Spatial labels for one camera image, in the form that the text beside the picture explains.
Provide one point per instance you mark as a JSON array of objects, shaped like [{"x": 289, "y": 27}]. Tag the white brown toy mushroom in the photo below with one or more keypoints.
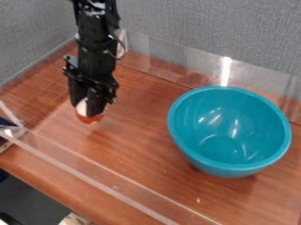
[{"x": 81, "y": 111}]

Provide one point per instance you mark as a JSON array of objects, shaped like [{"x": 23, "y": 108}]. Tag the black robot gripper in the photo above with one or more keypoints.
[{"x": 90, "y": 72}]

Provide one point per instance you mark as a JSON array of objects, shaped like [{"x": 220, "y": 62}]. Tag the clear acrylic barrier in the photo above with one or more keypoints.
[
  {"x": 19, "y": 57},
  {"x": 194, "y": 68},
  {"x": 106, "y": 181}
]

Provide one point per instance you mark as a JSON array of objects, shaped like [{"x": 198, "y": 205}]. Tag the clear acrylic left barrier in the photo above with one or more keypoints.
[{"x": 19, "y": 57}]

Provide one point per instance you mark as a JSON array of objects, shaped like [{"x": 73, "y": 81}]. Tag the clear acrylic back barrier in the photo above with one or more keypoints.
[{"x": 194, "y": 68}]

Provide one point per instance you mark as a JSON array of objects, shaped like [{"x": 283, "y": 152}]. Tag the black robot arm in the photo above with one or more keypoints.
[{"x": 97, "y": 18}]

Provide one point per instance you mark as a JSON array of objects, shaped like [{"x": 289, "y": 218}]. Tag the clear acrylic front barrier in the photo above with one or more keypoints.
[{"x": 106, "y": 181}]

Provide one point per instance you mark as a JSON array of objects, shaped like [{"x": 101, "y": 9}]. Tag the blue plastic bowl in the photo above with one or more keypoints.
[{"x": 230, "y": 131}]

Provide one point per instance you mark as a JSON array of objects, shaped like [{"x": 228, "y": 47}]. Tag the clear acrylic corner bracket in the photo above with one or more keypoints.
[{"x": 122, "y": 43}]

